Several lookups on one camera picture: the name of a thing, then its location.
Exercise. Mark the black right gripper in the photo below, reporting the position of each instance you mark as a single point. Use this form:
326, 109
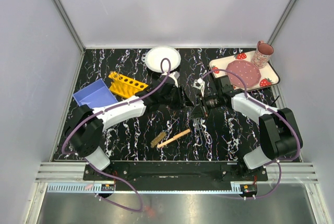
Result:
203, 106

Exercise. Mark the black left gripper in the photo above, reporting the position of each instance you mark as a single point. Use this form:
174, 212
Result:
181, 97

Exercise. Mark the clear glass test tube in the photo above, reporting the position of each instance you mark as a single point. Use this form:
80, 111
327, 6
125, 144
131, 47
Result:
116, 78

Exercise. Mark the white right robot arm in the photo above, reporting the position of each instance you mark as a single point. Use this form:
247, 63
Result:
278, 130

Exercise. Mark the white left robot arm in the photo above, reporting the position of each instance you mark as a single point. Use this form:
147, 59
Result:
87, 125

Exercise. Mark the brown test tube brush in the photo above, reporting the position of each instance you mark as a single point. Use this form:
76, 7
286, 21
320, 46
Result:
157, 139

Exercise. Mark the wooden test tube clamp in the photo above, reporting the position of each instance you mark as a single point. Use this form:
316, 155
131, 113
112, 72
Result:
181, 134

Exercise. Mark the white paper plate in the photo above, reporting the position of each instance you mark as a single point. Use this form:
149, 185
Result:
160, 58

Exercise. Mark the pink dotted plate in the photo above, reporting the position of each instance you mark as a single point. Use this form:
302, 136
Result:
248, 72

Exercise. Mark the strawberry pattern tray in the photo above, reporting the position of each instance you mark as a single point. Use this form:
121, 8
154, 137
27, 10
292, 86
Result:
269, 77

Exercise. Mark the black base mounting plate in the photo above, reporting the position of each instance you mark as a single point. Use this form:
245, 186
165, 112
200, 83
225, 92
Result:
184, 175

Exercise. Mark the yellow test tube rack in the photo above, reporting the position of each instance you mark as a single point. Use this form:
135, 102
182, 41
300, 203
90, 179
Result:
127, 88

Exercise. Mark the pink patterned mug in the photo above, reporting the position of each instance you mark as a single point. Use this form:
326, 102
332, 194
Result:
262, 54

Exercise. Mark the blue plastic bin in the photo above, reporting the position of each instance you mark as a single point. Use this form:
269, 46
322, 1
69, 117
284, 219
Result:
95, 95

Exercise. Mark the metal wire tongs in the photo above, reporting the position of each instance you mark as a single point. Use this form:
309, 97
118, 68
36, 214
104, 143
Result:
199, 129

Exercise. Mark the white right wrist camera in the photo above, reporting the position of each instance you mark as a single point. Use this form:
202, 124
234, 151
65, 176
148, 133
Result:
200, 85

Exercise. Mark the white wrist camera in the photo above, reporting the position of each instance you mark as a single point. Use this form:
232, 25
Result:
200, 85
173, 78

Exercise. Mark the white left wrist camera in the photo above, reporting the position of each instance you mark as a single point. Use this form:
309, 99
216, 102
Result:
173, 78

